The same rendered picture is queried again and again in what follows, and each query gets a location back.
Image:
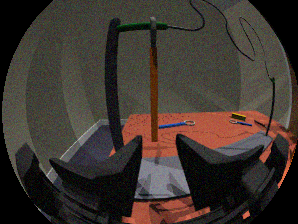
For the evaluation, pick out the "thin black wire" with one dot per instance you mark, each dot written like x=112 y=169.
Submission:
x=160 y=178

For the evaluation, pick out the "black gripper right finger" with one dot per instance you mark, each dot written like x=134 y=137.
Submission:
x=208 y=172

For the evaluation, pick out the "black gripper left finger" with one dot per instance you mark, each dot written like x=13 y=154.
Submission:
x=114 y=179

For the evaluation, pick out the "yellow flat bar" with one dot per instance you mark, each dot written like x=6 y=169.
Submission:
x=236 y=116

